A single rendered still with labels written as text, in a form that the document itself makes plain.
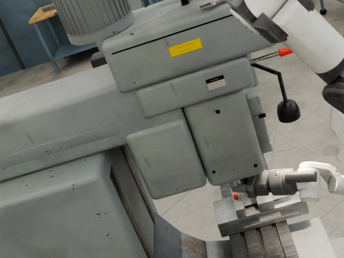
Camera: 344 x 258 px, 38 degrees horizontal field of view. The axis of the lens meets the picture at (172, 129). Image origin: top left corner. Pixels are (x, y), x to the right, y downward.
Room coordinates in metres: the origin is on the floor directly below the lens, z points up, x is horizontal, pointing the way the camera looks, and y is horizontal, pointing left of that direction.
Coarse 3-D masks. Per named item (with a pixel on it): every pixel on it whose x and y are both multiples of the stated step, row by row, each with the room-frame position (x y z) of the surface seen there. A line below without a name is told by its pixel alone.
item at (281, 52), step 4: (284, 48) 1.28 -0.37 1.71; (288, 48) 1.28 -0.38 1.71; (276, 52) 1.28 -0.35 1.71; (280, 52) 1.28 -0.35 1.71; (284, 52) 1.27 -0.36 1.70; (288, 52) 1.27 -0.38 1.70; (292, 52) 1.27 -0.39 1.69; (264, 56) 1.29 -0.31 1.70; (268, 56) 1.28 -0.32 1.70; (272, 56) 1.28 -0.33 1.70; (252, 60) 1.29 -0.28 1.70; (256, 60) 1.29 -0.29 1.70; (260, 60) 1.29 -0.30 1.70
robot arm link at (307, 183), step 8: (288, 168) 1.35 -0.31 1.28; (304, 168) 1.31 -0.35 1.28; (312, 168) 1.30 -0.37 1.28; (288, 176) 1.29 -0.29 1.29; (296, 176) 1.27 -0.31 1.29; (304, 176) 1.26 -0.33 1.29; (312, 176) 1.25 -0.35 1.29; (288, 184) 1.29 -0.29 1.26; (296, 184) 1.29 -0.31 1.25; (304, 184) 1.27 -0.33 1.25; (312, 184) 1.26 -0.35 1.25; (288, 192) 1.29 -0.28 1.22; (304, 192) 1.25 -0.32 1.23; (312, 192) 1.24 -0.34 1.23; (304, 200) 1.27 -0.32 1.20; (312, 200) 1.25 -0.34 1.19
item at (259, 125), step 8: (248, 96) 1.40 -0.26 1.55; (256, 96) 1.38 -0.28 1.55; (248, 104) 1.38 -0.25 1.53; (256, 104) 1.38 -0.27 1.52; (256, 112) 1.38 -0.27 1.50; (256, 120) 1.38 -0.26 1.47; (264, 120) 1.39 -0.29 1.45; (256, 128) 1.38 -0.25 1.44; (264, 128) 1.38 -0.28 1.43; (264, 136) 1.38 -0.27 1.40; (264, 144) 1.38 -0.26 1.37; (264, 152) 1.38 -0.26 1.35
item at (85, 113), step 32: (32, 96) 1.51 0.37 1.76; (64, 96) 1.41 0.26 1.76; (96, 96) 1.36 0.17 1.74; (128, 96) 1.34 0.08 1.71; (0, 128) 1.40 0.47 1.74; (32, 128) 1.39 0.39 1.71; (64, 128) 1.37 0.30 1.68; (96, 128) 1.36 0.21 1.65; (128, 128) 1.35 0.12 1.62; (0, 160) 1.40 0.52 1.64; (32, 160) 1.39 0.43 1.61; (64, 160) 1.38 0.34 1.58
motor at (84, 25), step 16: (64, 0) 1.38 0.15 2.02; (80, 0) 1.36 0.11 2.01; (96, 0) 1.36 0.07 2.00; (112, 0) 1.38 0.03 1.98; (64, 16) 1.40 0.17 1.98; (80, 16) 1.37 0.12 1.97; (96, 16) 1.35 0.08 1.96; (112, 16) 1.37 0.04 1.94; (128, 16) 1.40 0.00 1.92; (80, 32) 1.38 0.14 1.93; (96, 32) 1.36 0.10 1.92; (112, 32) 1.36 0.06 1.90
